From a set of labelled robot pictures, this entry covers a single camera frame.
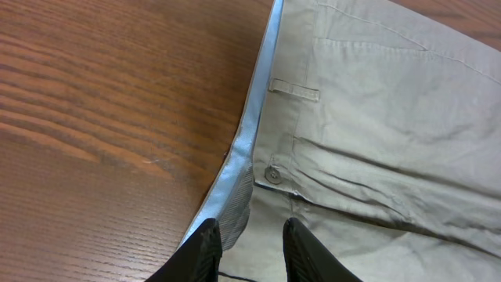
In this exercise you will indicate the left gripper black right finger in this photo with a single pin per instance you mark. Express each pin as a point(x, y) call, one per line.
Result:
point(307, 259)

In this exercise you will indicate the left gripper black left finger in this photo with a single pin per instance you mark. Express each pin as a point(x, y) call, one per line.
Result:
point(197, 260)

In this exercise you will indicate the khaki green shorts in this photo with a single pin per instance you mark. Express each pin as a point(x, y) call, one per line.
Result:
point(377, 128)

